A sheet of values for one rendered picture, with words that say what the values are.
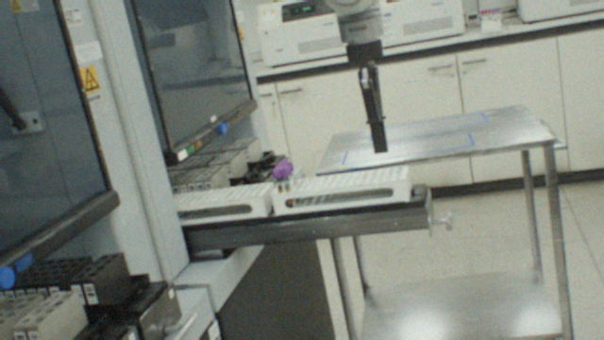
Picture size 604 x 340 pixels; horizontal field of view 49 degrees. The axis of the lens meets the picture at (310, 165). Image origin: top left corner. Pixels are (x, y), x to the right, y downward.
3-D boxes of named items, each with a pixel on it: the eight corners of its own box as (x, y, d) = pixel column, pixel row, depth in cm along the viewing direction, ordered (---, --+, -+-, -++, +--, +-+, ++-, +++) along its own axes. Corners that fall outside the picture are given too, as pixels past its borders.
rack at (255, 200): (147, 235, 154) (141, 210, 152) (165, 219, 163) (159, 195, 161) (267, 222, 146) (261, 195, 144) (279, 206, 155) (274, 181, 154)
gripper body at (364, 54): (348, 42, 140) (356, 84, 142) (341, 46, 132) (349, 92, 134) (383, 35, 138) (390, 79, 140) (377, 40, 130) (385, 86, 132)
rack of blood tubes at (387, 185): (276, 221, 145) (269, 195, 144) (286, 206, 155) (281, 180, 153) (410, 207, 138) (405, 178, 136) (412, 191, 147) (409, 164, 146)
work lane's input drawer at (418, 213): (137, 266, 154) (127, 230, 152) (162, 243, 167) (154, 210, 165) (453, 237, 136) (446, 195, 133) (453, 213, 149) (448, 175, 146)
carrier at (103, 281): (123, 281, 123) (114, 252, 122) (132, 280, 123) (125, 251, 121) (90, 313, 112) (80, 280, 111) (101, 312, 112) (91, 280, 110)
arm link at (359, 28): (332, 19, 131) (337, 48, 132) (377, 10, 128) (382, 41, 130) (340, 15, 139) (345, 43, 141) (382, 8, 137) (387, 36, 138)
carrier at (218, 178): (224, 187, 175) (218, 166, 173) (230, 186, 174) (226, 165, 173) (208, 202, 164) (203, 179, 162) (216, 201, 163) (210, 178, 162)
